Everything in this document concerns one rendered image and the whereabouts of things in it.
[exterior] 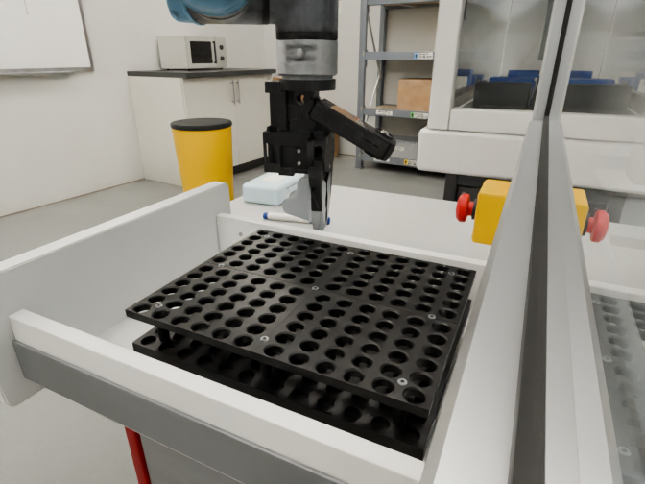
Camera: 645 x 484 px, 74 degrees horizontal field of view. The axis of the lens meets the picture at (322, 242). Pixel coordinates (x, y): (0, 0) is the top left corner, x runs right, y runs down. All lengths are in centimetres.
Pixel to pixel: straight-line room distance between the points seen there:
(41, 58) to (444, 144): 326
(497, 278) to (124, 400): 24
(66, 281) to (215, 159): 264
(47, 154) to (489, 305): 384
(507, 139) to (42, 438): 155
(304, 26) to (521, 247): 39
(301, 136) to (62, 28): 353
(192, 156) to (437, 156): 215
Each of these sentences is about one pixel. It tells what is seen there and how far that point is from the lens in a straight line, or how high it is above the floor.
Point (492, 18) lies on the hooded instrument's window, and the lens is 110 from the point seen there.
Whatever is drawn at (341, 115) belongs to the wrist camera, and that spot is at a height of 100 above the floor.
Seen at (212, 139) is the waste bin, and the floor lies 56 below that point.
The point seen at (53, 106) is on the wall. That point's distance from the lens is 394.
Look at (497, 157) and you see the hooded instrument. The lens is 109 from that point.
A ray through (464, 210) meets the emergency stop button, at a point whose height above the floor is 88.
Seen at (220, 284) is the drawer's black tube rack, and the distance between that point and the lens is 36.
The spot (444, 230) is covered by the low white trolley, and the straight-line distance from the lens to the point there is 86.
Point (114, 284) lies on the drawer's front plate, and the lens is 45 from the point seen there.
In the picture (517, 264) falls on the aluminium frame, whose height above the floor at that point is 99.
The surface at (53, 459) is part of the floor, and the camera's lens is 159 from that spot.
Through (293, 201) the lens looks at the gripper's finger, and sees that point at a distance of 59.
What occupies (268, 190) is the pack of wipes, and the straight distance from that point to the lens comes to 96.
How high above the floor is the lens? 107
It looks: 24 degrees down
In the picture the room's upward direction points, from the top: straight up
